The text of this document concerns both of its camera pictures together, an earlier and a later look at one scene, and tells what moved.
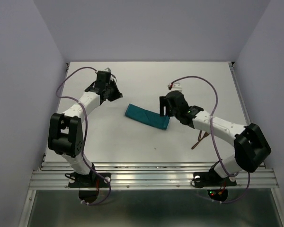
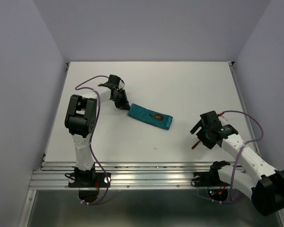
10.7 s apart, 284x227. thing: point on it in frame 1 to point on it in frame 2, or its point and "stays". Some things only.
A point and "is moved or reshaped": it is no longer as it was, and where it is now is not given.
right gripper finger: x=163 y=103 to x=199 y=124
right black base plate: x=207 y=178 stays
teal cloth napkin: x=147 y=117 stays
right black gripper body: x=172 y=112 to x=203 y=135
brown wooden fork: x=206 y=134 stays
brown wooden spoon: x=199 y=138 is moved or reshaped
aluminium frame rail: x=153 y=175 stays
